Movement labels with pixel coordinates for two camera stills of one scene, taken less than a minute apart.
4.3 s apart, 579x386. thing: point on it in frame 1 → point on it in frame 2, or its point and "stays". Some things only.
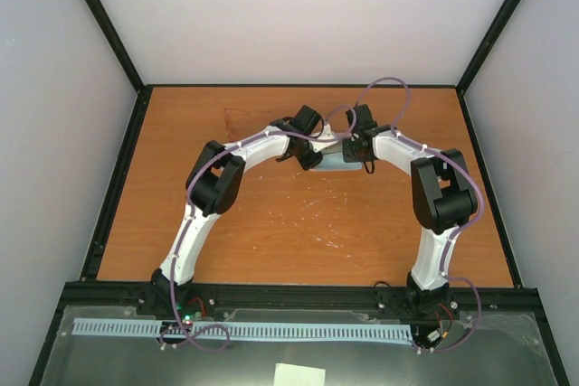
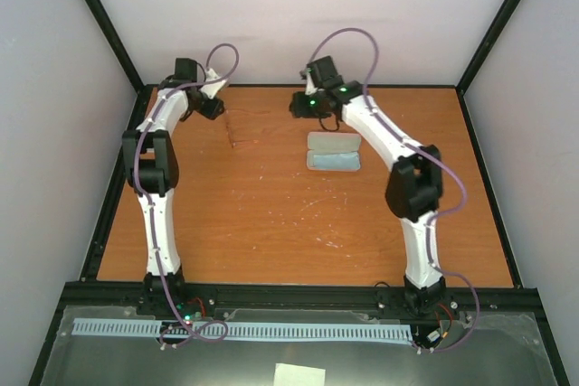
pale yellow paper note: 298,375 stays
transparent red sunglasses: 242,123 stays
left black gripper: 308,164 → 210,111
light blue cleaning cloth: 336,161 stays
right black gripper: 348,155 → 298,108
